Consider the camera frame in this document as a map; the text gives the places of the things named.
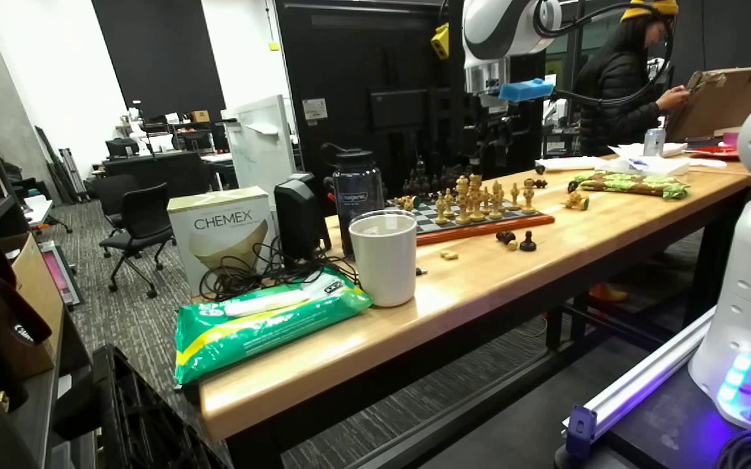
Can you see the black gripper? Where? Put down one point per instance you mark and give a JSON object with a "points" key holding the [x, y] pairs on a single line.
{"points": [[496, 119]]}

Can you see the beige chess piece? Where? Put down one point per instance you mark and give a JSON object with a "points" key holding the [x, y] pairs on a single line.
{"points": [[438, 208], [513, 195], [475, 195], [405, 205], [460, 199], [528, 192], [496, 197], [573, 199]]}

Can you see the dark chess piece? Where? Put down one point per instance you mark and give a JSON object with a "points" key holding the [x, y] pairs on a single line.
{"points": [[538, 167], [528, 243], [541, 183], [507, 236]]}

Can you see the wooden framed chess board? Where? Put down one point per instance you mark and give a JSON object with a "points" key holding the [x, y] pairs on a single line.
{"points": [[479, 227]]}

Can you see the small beige cork piece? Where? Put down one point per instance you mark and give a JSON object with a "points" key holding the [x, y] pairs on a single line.
{"points": [[448, 257]]}

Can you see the pink flat board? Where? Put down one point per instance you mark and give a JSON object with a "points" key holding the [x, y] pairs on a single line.
{"points": [[61, 274]]}

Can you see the yellow hanging tag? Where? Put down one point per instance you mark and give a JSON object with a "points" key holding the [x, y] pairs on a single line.
{"points": [[438, 42]]}

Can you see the green patterned tray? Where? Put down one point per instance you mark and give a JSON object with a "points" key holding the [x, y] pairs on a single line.
{"points": [[632, 183]]}

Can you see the person in dark jacket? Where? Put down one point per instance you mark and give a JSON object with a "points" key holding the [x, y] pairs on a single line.
{"points": [[623, 88]]}

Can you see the large black cabinet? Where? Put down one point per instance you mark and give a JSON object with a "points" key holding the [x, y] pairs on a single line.
{"points": [[375, 80]]}

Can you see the white paper cup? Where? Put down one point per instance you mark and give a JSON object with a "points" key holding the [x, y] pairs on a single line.
{"points": [[383, 262]]}

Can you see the white papers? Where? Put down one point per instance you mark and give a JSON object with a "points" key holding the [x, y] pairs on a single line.
{"points": [[651, 161]]}

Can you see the clear sanitizer bottle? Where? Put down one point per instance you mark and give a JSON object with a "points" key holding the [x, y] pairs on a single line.
{"points": [[655, 140]]}

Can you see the white label on cabinet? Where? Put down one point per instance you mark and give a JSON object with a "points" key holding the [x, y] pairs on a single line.
{"points": [[314, 110]]}

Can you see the black coffee grinder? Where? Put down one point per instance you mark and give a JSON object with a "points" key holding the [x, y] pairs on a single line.
{"points": [[297, 223]]}

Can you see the yellow hat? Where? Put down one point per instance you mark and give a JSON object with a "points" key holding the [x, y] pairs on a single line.
{"points": [[650, 10]]}

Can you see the red plate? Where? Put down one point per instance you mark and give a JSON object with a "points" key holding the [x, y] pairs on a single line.
{"points": [[715, 148]]}

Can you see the brown cardboard box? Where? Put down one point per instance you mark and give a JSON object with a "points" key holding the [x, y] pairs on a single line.
{"points": [[727, 100]]}

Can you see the white standing panel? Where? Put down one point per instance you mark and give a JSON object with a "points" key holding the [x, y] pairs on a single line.
{"points": [[262, 148]]}

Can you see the Chemex filter box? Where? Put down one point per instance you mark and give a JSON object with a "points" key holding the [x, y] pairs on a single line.
{"points": [[219, 231]]}

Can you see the green wipes package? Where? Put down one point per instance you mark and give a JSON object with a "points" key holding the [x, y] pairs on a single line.
{"points": [[262, 328]]}

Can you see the dark office desk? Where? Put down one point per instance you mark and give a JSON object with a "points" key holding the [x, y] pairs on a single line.
{"points": [[156, 170]]}

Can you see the black office chair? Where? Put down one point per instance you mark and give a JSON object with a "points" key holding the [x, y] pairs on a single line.
{"points": [[142, 226]]}

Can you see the black plastic crate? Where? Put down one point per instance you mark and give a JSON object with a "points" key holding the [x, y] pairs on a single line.
{"points": [[143, 419]]}

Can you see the open cardboard box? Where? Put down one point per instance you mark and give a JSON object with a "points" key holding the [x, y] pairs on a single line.
{"points": [[37, 303]]}

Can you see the aluminium rail blue bracket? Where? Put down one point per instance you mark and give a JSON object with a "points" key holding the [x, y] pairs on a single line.
{"points": [[637, 387]]}

